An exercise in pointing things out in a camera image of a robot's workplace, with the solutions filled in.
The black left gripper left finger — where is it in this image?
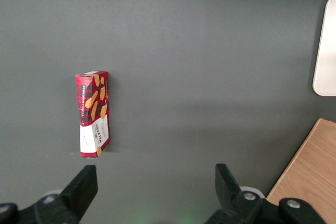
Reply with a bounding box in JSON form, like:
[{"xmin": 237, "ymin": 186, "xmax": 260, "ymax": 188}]
[{"xmin": 34, "ymin": 165, "xmax": 99, "ymax": 224}]

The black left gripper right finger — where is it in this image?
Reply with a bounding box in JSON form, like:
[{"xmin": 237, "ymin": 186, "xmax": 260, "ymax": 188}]
[{"xmin": 207, "ymin": 163, "xmax": 264, "ymax": 224}]

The oak wooden drawer cabinet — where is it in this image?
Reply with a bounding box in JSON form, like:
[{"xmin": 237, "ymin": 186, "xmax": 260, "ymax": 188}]
[{"xmin": 265, "ymin": 118, "xmax": 336, "ymax": 224}]

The beige plastic tray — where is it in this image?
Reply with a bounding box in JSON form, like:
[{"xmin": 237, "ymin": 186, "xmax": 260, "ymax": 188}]
[{"xmin": 312, "ymin": 0, "xmax": 336, "ymax": 97}]

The red tartan shortbread box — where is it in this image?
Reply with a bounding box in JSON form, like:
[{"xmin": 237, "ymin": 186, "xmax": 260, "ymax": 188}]
[{"xmin": 75, "ymin": 70, "xmax": 110, "ymax": 159}]

